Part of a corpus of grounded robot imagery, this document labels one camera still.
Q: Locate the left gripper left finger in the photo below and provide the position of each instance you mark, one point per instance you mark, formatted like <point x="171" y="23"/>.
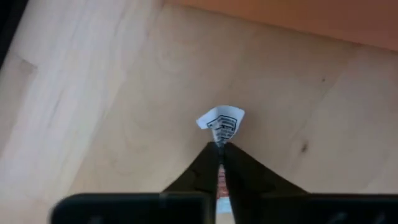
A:
<point x="192" y="205"/>

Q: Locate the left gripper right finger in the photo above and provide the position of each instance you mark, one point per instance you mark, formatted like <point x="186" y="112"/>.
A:
<point x="264" y="205"/>

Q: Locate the small red-print white packet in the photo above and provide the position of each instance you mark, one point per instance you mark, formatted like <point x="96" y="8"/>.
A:
<point x="224" y="123"/>

